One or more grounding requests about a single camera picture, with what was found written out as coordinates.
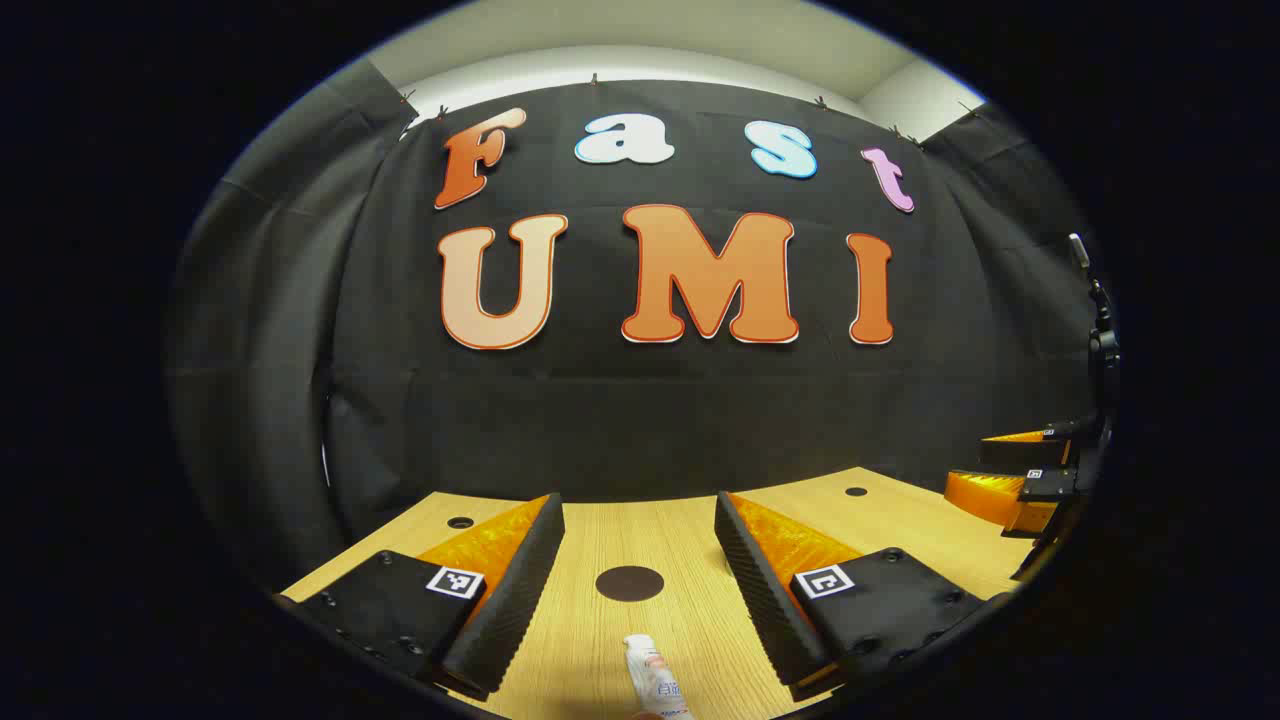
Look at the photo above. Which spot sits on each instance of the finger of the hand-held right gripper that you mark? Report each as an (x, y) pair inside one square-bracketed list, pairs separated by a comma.
[(1020, 450), (1000, 495)]

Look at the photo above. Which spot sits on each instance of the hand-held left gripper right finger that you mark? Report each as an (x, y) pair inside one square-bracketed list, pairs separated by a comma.
[(760, 590)]

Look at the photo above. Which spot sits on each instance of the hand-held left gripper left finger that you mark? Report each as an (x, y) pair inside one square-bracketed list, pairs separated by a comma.
[(515, 590)]

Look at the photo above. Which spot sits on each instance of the dark round coaster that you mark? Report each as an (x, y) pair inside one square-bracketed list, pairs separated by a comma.
[(630, 583)]

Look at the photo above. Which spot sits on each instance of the white toothpaste tube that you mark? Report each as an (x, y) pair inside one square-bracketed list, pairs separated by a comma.
[(655, 680)]

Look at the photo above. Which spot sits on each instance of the wooden desktop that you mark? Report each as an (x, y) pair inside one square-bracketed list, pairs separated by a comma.
[(680, 540)]

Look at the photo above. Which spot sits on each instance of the dark metal stand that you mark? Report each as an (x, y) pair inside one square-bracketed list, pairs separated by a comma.
[(1102, 330)]

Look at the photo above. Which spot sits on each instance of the black backdrop cloth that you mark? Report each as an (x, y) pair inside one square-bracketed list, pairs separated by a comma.
[(650, 420)]

